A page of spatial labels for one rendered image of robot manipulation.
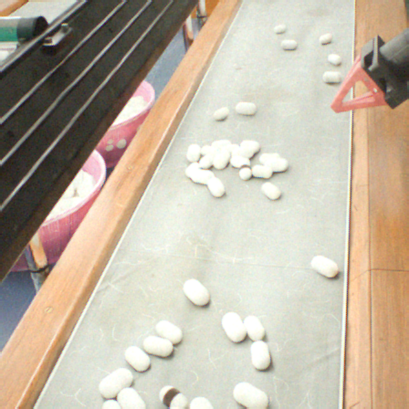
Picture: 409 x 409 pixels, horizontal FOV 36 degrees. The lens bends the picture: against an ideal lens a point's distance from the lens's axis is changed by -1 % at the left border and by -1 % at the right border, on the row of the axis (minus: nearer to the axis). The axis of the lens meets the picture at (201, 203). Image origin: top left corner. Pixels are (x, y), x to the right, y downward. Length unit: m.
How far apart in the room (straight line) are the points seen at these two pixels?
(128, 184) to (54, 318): 0.28
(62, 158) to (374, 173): 0.60
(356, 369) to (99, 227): 0.39
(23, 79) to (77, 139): 0.05
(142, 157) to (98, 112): 0.55
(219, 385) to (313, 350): 0.11
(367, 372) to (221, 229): 0.31
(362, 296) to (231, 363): 0.17
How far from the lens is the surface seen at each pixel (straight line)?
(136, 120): 1.13
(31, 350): 0.70
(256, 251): 0.81
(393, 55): 0.84
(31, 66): 0.42
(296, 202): 0.90
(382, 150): 0.98
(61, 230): 0.91
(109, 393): 0.65
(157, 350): 0.68
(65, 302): 0.74
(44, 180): 0.37
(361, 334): 0.68
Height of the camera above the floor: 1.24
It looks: 33 degrees down
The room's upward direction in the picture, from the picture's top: 6 degrees counter-clockwise
